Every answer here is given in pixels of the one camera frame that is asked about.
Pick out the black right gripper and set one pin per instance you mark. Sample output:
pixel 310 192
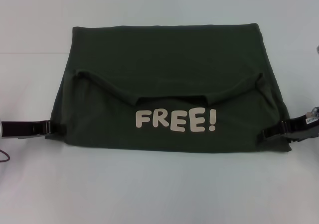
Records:
pixel 301 128

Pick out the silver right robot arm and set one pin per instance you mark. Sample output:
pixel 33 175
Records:
pixel 317 50

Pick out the dark green t-shirt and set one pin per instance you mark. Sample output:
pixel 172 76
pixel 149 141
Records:
pixel 162 59

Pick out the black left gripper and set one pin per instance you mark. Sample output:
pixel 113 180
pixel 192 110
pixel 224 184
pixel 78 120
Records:
pixel 25 129

